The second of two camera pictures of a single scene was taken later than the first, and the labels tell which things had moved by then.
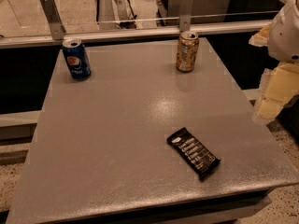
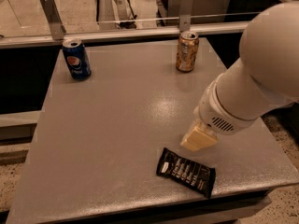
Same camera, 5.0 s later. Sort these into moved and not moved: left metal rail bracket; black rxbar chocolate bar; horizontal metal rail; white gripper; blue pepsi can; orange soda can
Moved: black rxbar chocolate bar; white gripper
Not moved: blue pepsi can; orange soda can; horizontal metal rail; left metal rail bracket
